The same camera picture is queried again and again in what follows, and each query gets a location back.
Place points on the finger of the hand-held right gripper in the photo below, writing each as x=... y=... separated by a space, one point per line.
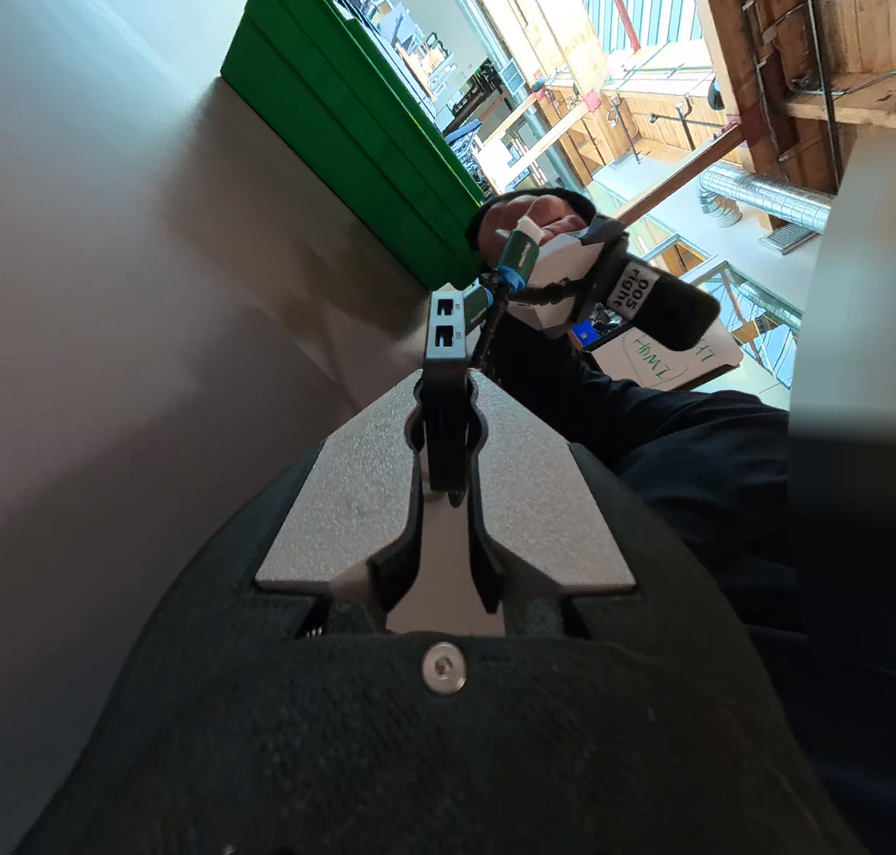
x=542 y=313
x=567 y=260

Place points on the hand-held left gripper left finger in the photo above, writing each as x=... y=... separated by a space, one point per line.
x=343 y=512

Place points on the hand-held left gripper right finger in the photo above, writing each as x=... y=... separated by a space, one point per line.
x=553 y=519

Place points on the black usb hub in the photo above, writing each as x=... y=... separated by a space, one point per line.
x=444 y=379

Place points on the green plastic bin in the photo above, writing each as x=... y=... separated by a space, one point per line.
x=336 y=113

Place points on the person's right forearm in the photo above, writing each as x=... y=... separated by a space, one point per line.
x=665 y=449

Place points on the person's right hand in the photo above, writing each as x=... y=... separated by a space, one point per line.
x=546 y=215

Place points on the white handwritten sign board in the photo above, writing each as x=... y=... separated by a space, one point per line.
x=665 y=372

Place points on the silver ventilation duct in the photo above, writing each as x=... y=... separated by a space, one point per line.
x=770 y=197

